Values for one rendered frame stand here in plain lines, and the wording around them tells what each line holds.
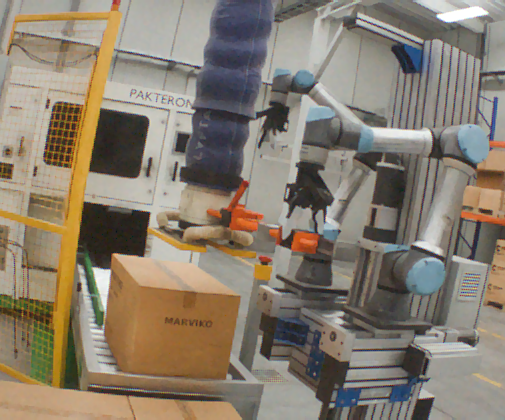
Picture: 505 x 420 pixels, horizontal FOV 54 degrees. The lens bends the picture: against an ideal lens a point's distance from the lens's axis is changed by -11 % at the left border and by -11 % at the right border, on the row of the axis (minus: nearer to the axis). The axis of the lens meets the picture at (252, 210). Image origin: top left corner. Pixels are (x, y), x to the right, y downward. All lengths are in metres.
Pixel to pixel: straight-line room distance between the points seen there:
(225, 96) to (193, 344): 0.92
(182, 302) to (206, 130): 0.63
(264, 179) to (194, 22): 3.68
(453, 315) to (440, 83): 0.87
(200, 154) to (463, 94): 1.01
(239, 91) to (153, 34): 9.30
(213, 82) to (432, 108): 0.78
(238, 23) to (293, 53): 10.27
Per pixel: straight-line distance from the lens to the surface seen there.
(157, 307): 2.01
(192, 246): 1.79
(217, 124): 1.87
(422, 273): 1.57
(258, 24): 1.94
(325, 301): 2.15
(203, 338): 2.10
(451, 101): 2.05
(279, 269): 5.19
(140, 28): 11.10
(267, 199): 11.80
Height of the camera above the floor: 1.37
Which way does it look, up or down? 3 degrees down
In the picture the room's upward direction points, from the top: 10 degrees clockwise
